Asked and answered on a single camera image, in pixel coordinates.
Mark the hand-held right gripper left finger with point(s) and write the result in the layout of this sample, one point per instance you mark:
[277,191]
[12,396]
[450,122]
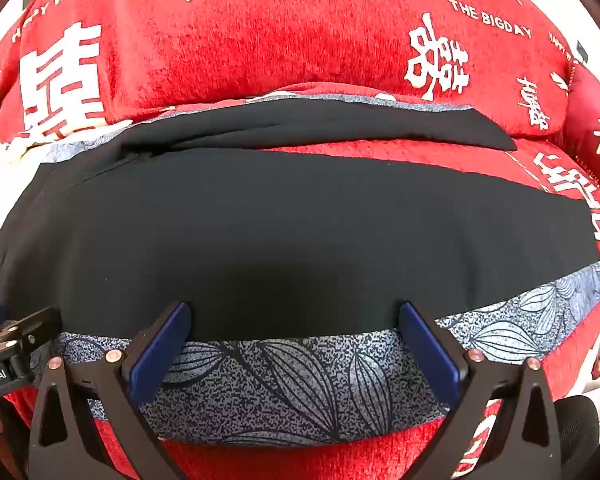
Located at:
[162,350]

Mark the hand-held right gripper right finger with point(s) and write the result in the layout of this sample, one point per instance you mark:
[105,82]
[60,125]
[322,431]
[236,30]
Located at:
[427,350]

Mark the red printed blanket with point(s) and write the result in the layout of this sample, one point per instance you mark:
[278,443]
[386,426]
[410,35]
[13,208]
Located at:
[380,452]

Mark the grey leaf-patterned cloth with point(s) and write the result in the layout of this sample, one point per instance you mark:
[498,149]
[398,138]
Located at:
[305,385]

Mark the dark fuzzy object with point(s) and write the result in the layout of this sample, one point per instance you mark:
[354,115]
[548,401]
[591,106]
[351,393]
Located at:
[577,435]

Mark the red printed pillow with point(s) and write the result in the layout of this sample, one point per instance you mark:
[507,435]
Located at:
[280,35]
[592,110]

